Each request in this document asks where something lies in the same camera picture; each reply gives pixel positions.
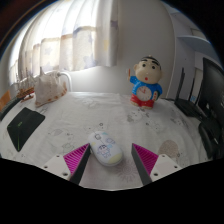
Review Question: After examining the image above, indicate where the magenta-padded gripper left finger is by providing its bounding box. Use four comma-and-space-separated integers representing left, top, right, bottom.
39, 142, 92, 186

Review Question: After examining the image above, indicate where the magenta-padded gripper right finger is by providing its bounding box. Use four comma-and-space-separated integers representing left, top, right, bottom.
130, 142, 184, 187

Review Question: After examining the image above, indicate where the white cartoon-print computer mouse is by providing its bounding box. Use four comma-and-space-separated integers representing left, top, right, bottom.
87, 130, 124, 167

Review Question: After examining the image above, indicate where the black mouse pad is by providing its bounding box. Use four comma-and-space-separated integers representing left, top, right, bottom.
6, 106, 46, 153

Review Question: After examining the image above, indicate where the white printed tablecloth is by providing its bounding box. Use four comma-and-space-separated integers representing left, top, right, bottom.
0, 91, 211, 192

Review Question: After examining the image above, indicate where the black box device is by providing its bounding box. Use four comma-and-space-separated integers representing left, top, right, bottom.
198, 119, 218, 160

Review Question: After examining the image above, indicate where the black router with antennas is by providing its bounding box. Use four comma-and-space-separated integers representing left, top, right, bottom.
173, 67, 208, 119

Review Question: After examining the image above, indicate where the large white conch shell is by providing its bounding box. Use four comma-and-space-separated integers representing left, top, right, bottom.
33, 66, 69, 108

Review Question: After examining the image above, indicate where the cartoon boy figure clock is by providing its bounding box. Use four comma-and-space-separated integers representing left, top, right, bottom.
126, 55, 164, 110

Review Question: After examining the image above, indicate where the black monitor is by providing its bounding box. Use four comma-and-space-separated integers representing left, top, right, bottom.
196, 56, 224, 161

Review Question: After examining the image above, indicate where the white star-print curtain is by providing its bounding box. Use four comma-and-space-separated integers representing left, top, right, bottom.
8, 0, 120, 84

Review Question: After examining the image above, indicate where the white shelf unit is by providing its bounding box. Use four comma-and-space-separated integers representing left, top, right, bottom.
166, 6, 221, 101

